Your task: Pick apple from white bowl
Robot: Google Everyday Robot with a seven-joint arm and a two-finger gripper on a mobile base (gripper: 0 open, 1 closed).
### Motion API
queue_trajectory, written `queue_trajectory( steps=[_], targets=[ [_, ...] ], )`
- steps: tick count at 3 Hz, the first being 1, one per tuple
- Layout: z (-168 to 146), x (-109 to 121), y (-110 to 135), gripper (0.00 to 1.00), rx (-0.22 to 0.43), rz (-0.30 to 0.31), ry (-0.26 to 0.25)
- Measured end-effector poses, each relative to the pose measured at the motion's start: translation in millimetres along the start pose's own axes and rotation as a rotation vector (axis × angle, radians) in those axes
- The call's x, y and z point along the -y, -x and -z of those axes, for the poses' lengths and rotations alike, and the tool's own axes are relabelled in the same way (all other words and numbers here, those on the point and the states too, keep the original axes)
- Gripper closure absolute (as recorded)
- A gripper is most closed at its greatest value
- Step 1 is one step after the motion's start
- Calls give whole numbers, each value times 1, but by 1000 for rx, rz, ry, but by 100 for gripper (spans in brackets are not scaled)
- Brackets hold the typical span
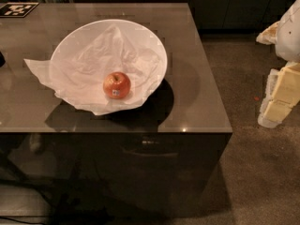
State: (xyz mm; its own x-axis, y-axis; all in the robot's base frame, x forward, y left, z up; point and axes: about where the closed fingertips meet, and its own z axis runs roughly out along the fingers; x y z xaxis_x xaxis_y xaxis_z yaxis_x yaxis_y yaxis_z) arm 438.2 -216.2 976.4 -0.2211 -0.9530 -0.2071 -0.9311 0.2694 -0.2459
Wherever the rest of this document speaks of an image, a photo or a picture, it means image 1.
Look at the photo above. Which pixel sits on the dark glossy cabinet table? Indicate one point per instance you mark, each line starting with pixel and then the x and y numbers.
pixel 161 160

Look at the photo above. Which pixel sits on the white bowl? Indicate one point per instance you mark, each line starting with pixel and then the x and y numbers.
pixel 93 38

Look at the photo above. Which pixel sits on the black white fiducial marker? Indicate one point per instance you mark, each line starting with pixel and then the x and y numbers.
pixel 17 9

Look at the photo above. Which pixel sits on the white crumpled paper sheet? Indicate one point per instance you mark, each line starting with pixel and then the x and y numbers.
pixel 93 66

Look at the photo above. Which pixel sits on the red apple with sticker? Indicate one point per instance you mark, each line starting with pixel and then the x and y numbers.
pixel 117 85

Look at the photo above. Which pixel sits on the dark object at table edge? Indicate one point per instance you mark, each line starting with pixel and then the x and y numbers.
pixel 2 60

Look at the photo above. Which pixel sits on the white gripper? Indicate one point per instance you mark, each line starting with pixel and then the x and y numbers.
pixel 289 37

